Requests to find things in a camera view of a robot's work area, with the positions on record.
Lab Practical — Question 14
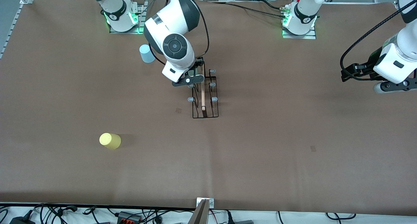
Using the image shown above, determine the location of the black wire cup holder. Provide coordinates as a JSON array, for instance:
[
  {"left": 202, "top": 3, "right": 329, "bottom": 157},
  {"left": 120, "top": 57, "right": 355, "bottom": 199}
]
[{"left": 188, "top": 65, "right": 219, "bottom": 119}]

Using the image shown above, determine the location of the yellow plastic cup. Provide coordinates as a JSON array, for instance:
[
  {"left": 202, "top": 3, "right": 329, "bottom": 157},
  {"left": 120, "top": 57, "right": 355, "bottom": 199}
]
[{"left": 99, "top": 133, "right": 122, "bottom": 150}]

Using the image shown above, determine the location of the light blue plastic cup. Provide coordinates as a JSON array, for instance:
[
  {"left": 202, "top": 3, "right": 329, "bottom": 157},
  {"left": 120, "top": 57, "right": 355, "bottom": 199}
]
[{"left": 139, "top": 44, "right": 156, "bottom": 64}]

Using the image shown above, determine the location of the brown table mat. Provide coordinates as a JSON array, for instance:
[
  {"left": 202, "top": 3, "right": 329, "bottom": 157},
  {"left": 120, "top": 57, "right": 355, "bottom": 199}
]
[{"left": 0, "top": 0, "right": 417, "bottom": 216}]

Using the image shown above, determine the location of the black red connector box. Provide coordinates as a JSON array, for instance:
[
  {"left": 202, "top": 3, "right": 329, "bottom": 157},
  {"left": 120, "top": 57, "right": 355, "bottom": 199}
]
[{"left": 117, "top": 211, "right": 142, "bottom": 223}]

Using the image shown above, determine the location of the black power adapter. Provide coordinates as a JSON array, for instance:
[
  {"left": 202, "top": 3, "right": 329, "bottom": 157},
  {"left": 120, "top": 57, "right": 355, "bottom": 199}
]
[{"left": 10, "top": 216, "right": 35, "bottom": 224}]

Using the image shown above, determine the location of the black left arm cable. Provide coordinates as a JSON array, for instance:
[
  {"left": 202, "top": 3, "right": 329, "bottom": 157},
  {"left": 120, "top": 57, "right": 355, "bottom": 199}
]
[{"left": 340, "top": 6, "right": 417, "bottom": 81}]

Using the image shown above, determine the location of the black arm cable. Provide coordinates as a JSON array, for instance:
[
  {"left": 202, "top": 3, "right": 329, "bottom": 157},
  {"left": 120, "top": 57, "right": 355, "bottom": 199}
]
[
  {"left": 148, "top": 0, "right": 209, "bottom": 65},
  {"left": 340, "top": 6, "right": 417, "bottom": 81}
]

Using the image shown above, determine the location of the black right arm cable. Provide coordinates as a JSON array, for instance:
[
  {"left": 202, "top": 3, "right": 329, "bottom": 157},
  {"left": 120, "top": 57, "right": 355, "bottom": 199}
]
[{"left": 148, "top": 0, "right": 209, "bottom": 65}]

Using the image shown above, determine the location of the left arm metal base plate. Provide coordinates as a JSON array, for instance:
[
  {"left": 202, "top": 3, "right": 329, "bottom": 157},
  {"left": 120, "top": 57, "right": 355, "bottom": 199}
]
[{"left": 282, "top": 25, "right": 317, "bottom": 39}]

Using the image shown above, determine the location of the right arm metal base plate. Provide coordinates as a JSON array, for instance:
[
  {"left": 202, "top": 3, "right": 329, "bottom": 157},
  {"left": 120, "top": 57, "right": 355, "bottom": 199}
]
[{"left": 109, "top": 0, "right": 145, "bottom": 35}]

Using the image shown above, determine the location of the long black cable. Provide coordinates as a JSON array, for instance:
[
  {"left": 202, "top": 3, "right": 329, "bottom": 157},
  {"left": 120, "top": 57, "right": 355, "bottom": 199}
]
[{"left": 208, "top": 1, "right": 287, "bottom": 19}]

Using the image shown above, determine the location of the short black cable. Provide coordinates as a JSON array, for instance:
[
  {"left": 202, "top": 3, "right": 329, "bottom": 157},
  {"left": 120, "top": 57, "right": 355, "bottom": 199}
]
[{"left": 259, "top": 0, "right": 282, "bottom": 10}]

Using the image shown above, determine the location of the looped black cable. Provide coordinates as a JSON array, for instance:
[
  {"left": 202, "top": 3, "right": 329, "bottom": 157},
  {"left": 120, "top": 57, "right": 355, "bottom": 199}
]
[{"left": 326, "top": 213, "right": 357, "bottom": 220}]

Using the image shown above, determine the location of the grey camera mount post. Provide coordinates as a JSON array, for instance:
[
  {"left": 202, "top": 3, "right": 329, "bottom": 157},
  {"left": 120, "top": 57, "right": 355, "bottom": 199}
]
[{"left": 188, "top": 198, "right": 215, "bottom": 224}]

